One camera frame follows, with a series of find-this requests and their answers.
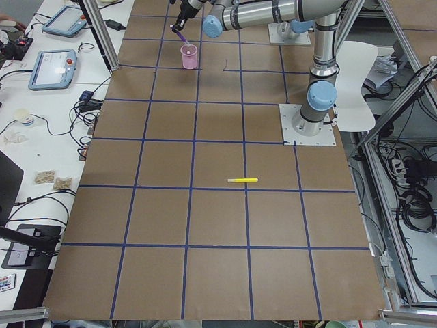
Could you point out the purple pen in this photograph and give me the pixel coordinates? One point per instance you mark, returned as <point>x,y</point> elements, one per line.
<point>180,36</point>

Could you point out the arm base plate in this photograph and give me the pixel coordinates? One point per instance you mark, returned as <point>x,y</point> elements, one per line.
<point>275,38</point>
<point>298,132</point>

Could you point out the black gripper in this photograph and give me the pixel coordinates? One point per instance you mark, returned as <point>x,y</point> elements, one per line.
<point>185,14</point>

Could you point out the far teach pendant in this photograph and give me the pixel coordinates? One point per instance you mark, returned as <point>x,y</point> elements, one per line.
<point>67,22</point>

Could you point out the near teach pendant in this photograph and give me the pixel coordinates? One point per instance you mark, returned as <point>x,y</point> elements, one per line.
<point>53,70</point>

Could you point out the black power adapter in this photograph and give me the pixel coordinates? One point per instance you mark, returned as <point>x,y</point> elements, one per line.
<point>115,25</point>

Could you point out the yellow pen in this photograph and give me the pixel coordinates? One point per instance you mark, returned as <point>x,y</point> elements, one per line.
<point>242,180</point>

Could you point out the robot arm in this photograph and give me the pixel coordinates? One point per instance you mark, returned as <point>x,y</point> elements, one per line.
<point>294,29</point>
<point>321,91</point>

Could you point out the aluminium frame post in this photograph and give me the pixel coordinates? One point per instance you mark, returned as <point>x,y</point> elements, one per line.
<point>98,27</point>

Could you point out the pink mesh cup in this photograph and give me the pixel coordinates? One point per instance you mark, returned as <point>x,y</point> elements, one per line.
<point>189,62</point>

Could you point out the white chair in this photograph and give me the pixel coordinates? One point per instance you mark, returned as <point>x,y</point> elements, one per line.
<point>355,60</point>

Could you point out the teach pendant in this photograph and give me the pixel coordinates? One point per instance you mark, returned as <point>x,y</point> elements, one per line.
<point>53,70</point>
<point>67,22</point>

